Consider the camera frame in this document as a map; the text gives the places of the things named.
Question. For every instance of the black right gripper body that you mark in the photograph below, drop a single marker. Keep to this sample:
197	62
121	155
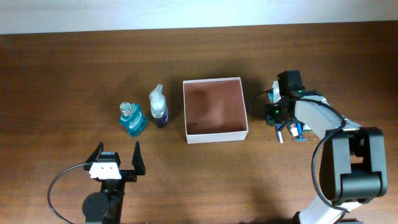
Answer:
275	116

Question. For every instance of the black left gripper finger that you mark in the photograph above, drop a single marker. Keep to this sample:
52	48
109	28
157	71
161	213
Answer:
137	160
94	156

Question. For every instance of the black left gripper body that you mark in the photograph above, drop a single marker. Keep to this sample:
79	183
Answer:
118	186

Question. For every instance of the blue Gillette razor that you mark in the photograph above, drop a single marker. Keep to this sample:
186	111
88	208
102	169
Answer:
300	137

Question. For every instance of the Colgate toothpaste tube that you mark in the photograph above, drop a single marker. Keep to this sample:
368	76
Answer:
293	130

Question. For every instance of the blue and white toothbrush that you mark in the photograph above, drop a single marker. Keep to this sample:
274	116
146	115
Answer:
279	134

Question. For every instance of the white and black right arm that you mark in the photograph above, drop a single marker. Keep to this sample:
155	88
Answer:
348	165

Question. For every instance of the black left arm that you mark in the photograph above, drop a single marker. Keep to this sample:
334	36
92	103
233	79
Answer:
105	206

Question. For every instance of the teal Listerine mouthwash bottle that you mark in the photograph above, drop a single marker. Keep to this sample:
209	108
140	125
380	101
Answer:
132	118

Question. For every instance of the green and white soap packet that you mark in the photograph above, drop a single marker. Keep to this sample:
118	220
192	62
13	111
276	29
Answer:
306	128

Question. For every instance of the blue foam soap pump bottle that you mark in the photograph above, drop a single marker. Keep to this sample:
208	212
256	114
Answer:
158	107

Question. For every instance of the white open cardboard box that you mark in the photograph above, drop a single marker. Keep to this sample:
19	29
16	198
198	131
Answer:
214	110

